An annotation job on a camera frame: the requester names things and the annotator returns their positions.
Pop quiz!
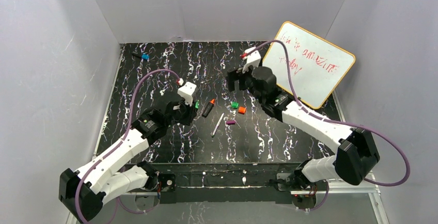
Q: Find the green highlighter cap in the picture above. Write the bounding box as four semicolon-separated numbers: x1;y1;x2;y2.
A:
231;102;239;109

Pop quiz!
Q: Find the orange highlighter cap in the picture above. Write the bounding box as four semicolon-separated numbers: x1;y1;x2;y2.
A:
238;107;246;114

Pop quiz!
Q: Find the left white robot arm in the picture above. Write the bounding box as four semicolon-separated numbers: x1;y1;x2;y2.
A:
58;93;198;223

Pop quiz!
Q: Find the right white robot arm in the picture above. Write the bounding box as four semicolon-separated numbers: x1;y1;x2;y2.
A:
226;67;380;188

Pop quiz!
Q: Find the purple pen cap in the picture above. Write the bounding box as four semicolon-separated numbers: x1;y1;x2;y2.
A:
226;120;236;125

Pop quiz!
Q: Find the orange black highlighter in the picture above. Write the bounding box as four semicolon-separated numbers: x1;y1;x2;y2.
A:
201;99;215;118

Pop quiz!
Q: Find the blue capped black marker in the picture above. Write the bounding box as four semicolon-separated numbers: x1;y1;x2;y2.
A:
131;52;149;60

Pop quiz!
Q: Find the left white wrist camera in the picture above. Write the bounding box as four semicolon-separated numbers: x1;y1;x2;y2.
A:
177;82;197;106

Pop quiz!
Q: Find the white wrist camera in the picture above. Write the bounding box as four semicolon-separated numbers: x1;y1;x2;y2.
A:
177;82;197;106
242;49;261;73

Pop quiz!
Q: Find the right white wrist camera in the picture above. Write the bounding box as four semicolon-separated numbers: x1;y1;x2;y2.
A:
242;49;261;73

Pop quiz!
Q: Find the whiteboard with orange frame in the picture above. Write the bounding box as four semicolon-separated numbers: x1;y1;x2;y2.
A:
262;21;355;109

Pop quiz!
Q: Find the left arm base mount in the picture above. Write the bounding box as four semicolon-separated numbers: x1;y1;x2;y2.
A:
135;173;176;213

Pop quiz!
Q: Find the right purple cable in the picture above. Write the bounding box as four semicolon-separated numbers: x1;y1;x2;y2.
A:
244;40;411;187

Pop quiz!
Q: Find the aluminium frame rail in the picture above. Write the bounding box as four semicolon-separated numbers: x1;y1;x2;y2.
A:
325;89;391;224

